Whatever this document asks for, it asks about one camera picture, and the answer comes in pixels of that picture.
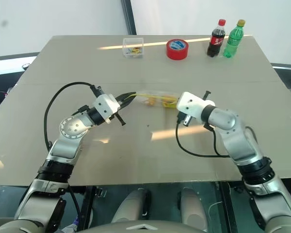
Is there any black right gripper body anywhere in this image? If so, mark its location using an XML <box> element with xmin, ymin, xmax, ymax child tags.
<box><xmin>181</xmin><ymin>112</ymin><xmax>193</xmax><ymax>128</ymax></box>

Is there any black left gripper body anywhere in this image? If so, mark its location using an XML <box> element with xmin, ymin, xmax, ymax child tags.
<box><xmin>113</xmin><ymin>94</ymin><xmax>127</xmax><ymax>127</ymax></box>

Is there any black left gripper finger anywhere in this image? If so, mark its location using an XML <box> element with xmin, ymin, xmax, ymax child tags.
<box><xmin>121</xmin><ymin>95</ymin><xmax>134</xmax><ymax>109</ymax></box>
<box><xmin>118</xmin><ymin>91</ymin><xmax>136</xmax><ymax>101</ymax></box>

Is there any clear zip plastic bag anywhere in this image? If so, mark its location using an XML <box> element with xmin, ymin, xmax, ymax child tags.
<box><xmin>131</xmin><ymin>89</ymin><xmax>181</xmax><ymax>110</ymax></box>

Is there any small colourful clips pile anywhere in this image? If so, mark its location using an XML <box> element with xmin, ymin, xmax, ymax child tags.
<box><xmin>127</xmin><ymin>47</ymin><xmax>143</xmax><ymax>56</ymax></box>

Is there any clear plastic box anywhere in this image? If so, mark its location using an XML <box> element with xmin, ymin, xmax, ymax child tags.
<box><xmin>122</xmin><ymin>37</ymin><xmax>145</xmax><ymax>60</ymax></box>

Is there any red tape roll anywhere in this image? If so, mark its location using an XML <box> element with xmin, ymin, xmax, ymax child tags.
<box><xmin>166</xmin><ymin>38</ymin><xmax>190</xmax><ymax>61</ymax></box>

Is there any cola bottle red cap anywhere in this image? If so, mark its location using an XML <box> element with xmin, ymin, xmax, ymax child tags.
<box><xmin>206</xmin><ymin>18</ymin><xmax>227</xmax><ymax>58</ymax></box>

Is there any grey rounded robot knee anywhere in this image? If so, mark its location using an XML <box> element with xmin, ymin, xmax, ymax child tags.
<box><xmin>178</xmin><ymin>187</ymin><xmax>210</xmax><ymax>233</ymax></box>
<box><xmin>111</xmin><ymin>188</ymin><xmax>153</xmax><ymax>224</ymax></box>

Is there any green bottle yellow cap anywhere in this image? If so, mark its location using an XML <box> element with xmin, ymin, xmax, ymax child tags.
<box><xmin>223</xmin><ymin>19</ymin><xmax>246</xmax><ymax>59</ymax></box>

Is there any black table leg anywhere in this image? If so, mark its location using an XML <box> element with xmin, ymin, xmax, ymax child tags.
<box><xmin>220</xmin><ymin>181</ymin><xmax>239</xmax><ymax>233</ymax></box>
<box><xmin>77</xmin><ymin>185</ymin><xmax>98</xmax><ymax>232</ymax></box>

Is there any grey robot torso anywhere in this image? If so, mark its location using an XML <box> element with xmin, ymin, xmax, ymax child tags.
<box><xmin>0</xmin><ymin>218</ymin><xmax>209</xmax><ymax>233</ymax></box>

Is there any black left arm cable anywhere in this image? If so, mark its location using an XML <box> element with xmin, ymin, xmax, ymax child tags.
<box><xmin>44</xmin><ymin>81</ymin><xmax>105</xmax><ymax>151</ymax></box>

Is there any dark wall post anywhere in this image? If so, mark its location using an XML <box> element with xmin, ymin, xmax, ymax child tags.
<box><xmin>120</xmin><ymin>0</ymin><xmax>138</xmax><ymax>36</ymax></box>

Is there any thin white floor cable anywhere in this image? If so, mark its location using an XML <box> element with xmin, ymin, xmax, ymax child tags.
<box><xmin>208</xmin><ymin>201</ymin><xmax>224</xmax><ymax>219</ymax></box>

